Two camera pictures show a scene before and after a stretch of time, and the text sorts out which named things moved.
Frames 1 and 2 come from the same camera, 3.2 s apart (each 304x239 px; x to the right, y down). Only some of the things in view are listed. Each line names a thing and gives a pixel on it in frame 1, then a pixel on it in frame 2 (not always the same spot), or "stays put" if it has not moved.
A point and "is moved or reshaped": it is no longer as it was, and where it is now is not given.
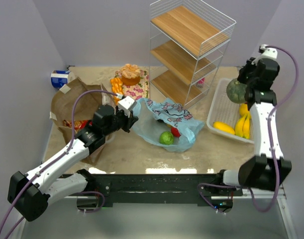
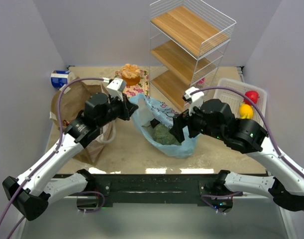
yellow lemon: x=243 y=110 stays put
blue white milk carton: x=59 y=77 stays put
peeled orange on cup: x=130 y=74 stays put
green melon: x=236 y=91 to x=161 y=133
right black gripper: x=243 y=75 to x=185 y=125
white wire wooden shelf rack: x=188 y=39 stays put
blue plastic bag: x=165 y=125 is moved or reshaped
